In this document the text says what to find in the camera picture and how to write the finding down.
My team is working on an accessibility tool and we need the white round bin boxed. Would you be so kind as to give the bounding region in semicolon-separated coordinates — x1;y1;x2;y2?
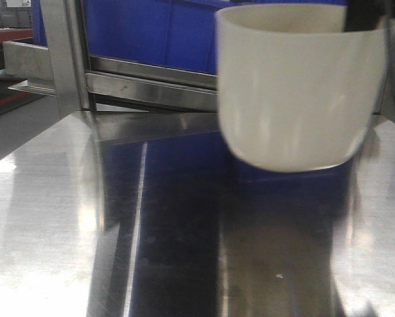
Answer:
215;3;386;172

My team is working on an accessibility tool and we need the large blue plastic crate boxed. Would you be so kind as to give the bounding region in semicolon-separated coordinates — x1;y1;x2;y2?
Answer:
30;0;349;75

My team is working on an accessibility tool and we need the stainless steel shelf frame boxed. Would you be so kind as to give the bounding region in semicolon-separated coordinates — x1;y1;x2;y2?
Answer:
2;0;395;146

